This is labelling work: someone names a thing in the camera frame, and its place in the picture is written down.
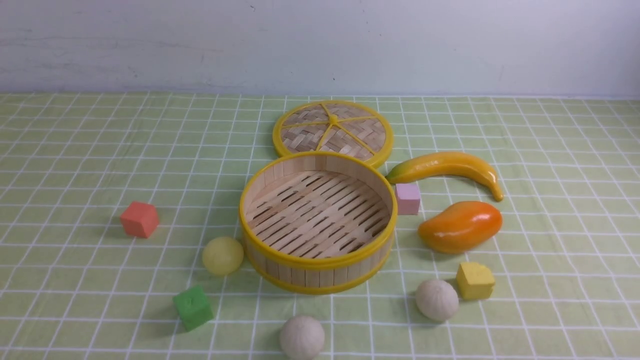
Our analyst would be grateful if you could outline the green foam cube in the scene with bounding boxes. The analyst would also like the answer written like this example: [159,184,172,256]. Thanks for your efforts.
[173,285,214,332]

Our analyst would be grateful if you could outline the green checkered tablecloth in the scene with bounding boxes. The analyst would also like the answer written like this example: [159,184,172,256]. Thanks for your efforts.
[0,92,640,360]

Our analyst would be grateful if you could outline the yellow plastic banana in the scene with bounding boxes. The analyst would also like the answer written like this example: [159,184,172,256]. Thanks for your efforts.
[385,152,505,202]

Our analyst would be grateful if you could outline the white bun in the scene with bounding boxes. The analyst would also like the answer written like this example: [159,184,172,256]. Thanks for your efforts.
[414,279,460,322]
[279,316,325,360]

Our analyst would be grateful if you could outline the yellow foam cube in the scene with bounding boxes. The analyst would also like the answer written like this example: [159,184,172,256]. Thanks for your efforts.
[455,261,496,301]

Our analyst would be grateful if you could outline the woven bamboo steamer lid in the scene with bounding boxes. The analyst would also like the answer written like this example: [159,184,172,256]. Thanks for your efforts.
[272,100,394,168]

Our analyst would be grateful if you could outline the red foam cube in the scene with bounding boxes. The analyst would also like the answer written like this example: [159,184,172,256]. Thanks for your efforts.
[119,201,160,239]

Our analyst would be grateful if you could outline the pink foam cube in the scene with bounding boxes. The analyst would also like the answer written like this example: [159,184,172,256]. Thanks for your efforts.
[395,182,421,215]

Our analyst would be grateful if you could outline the yellow round bun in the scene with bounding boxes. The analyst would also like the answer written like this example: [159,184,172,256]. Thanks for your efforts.
[202,236,245,276]

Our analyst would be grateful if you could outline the orange plastic mango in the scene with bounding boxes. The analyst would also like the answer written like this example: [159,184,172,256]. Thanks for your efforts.
[417,201,503,255]

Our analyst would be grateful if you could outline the bamboo steamer tray yellow rim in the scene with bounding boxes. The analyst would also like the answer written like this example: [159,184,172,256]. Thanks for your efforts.
[238,152,398,295]

